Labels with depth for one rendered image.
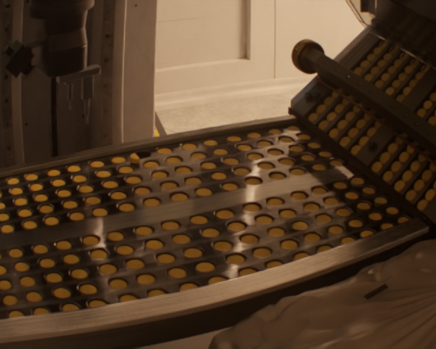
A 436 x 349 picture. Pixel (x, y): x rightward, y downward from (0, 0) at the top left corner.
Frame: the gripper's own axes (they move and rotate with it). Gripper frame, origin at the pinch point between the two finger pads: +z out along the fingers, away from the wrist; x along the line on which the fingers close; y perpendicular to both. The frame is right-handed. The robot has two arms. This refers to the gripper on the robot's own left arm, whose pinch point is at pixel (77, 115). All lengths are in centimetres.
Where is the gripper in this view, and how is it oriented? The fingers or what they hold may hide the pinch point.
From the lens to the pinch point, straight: 76.6
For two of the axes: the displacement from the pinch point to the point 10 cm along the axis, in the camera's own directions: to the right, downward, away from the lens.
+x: 5.2, 4.0, -7.6
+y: -8.5, 2.2, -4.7
